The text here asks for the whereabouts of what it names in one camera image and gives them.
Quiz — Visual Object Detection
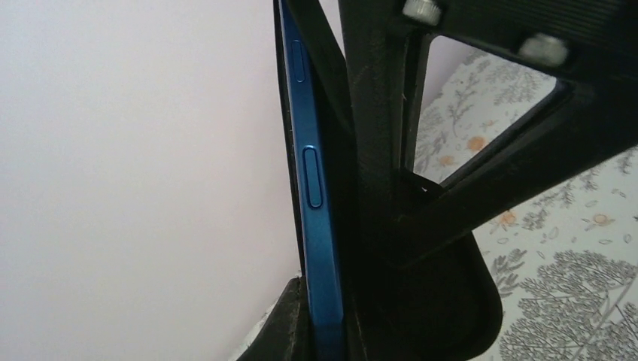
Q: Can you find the black phone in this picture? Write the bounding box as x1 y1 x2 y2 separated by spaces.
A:
274 1 347 360

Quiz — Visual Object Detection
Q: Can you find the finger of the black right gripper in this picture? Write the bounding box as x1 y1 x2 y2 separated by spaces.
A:
339 1 434 235
393 83 637 268

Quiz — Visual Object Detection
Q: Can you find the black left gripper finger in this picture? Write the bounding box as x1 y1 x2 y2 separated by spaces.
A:
238 276 311 361

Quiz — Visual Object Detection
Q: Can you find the floral patterned table mat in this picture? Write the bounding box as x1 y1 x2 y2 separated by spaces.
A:
414 38 637 360

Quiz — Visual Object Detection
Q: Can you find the black phone case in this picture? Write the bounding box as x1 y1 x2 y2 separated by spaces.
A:
277 1 502 360

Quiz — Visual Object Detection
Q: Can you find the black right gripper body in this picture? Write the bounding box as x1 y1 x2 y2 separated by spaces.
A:
403 0 637 89

